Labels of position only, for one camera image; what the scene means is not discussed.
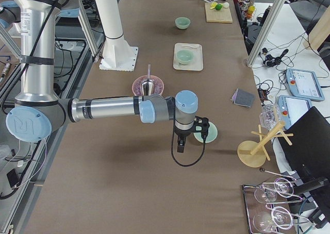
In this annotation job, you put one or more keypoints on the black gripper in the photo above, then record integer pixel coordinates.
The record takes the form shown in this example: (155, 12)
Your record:
(181, 133)

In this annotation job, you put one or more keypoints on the green bowl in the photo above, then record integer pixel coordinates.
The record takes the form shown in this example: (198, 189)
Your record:
(184, 56)
(212, 134)
(182, 22)

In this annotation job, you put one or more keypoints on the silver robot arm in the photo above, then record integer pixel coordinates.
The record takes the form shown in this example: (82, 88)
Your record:
(39, 111)

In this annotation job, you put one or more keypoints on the pink bowl with ice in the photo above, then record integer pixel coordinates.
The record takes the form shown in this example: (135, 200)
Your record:
(158, 85)

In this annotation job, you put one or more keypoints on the metal ice scoop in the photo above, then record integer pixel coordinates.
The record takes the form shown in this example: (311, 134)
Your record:
(147, 85)

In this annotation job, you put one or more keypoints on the wooden mug tree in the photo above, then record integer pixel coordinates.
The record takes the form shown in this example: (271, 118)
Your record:
(254, 154)

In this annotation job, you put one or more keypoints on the grey folded cloth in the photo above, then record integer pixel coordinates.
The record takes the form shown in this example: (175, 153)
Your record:
(243, 98)

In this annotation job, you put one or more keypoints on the green bowl on tray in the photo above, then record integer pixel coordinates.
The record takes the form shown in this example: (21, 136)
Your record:
(184, 56)

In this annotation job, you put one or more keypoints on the cream serving tray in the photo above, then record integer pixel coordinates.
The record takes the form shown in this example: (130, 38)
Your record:
(197, 62)

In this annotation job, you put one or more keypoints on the clear glass mug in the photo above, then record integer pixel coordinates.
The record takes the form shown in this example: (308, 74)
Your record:
(270, 116)

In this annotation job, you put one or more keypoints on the white ceramic spoon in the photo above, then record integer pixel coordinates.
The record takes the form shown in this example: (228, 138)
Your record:
(192, 47)

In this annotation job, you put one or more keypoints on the upper wine glass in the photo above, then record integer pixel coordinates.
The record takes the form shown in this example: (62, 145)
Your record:
(268, 192)

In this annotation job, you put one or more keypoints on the wine glass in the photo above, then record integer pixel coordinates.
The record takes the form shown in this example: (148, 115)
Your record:
(275, 221)
(268, 192)

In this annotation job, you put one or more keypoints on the lower teach pendant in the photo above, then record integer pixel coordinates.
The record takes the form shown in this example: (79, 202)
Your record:
(292, 108)

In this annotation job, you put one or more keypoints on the teach pendant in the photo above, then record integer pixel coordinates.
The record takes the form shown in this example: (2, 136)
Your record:
(303, 83)
(292, 108)

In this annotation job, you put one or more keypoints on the lower wine glass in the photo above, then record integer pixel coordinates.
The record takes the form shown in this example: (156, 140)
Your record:
(275, 221)

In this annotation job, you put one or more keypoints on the black monitor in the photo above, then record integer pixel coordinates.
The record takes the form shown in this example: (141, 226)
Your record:
(309, 153)

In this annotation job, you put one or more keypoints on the wooden cutting board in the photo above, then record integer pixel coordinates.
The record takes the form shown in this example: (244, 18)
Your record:
(218, 16)

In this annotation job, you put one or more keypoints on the upper teach pendant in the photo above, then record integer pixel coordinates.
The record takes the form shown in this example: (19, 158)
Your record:
(303, 83)

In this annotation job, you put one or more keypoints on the green lime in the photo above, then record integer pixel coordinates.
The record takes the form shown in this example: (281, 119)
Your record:
(218, 7)

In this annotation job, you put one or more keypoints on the lemon slice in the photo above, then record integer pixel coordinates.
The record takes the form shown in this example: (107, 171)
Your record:
(213, 5)

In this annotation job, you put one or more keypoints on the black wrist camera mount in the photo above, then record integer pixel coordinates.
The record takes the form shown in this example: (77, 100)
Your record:
(200, 125)

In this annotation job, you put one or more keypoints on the wire glass rack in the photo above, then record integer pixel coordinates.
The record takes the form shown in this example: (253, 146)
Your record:
(267, 205)

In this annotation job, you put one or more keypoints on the aluminium frame post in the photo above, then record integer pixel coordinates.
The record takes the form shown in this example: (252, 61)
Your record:
(275, 9)

